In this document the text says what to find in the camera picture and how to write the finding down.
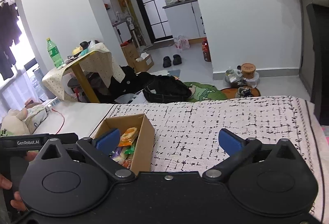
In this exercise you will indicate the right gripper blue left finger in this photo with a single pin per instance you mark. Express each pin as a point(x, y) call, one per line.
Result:
point(97, 152)

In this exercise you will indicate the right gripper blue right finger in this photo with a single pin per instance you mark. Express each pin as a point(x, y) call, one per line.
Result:
point(240, 151)

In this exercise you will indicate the orange cracker pack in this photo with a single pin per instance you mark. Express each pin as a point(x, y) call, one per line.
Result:
point(128, 138)

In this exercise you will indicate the light green snack packet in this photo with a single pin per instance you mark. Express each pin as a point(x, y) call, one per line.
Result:
point(131, 149)

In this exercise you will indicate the purple wafer pack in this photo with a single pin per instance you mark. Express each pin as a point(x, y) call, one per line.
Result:
point(119, 155)

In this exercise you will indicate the orange snack packet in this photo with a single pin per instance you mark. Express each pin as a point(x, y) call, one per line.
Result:
point(128, 161)

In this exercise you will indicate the person's left hand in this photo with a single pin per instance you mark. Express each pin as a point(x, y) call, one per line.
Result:
point(6, 184)

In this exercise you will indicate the plush toy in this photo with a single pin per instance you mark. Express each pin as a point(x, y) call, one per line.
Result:
point(13, 123)

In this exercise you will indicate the brown cardboard box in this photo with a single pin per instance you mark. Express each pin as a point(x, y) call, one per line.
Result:
point(136, 140)

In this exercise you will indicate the green floor mat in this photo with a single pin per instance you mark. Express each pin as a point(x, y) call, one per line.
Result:
point(204, 92)

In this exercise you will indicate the black clothes pile on floor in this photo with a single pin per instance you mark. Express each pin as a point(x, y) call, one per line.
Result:
point(156, 89)

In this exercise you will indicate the brown lidded tub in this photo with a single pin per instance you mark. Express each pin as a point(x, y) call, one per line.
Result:
point(247, 70)

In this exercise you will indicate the small table with dotted cloth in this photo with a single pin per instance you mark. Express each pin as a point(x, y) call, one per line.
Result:
point(99, 60)

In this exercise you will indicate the open cardboard box on floor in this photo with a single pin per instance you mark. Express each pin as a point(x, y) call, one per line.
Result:
point(143, 63)

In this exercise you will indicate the tall cardboard box on floor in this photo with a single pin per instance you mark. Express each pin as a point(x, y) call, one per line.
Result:
point(130, 52)

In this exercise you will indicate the doll figure on table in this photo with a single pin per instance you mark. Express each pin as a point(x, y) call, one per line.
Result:
point(82, 49)

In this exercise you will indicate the red oil bottle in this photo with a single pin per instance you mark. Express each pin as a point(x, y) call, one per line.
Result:
point(206, 50)

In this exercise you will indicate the black slipper left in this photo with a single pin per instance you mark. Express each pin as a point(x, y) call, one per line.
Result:
point(167, 62)

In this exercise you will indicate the black slipper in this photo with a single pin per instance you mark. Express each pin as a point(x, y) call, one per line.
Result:
point(176, 60)
point(167, 62)

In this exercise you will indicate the green soda bottle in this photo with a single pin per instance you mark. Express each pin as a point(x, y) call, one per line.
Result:
point(54, 53)

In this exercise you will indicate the black slipper right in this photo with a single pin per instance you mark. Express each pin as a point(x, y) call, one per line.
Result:
point(176, 60)

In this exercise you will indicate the pink plastic bag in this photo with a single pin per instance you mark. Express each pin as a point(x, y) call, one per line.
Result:
point(181, 43)

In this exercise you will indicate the white kitchen cabinet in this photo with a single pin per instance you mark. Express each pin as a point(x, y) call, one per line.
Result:
point(185, 20)

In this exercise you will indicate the black chair with clothes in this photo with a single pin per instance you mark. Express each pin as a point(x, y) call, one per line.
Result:
point(317, 12)

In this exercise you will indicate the plastic bag by wall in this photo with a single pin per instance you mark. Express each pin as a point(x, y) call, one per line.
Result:
point(234, 78)

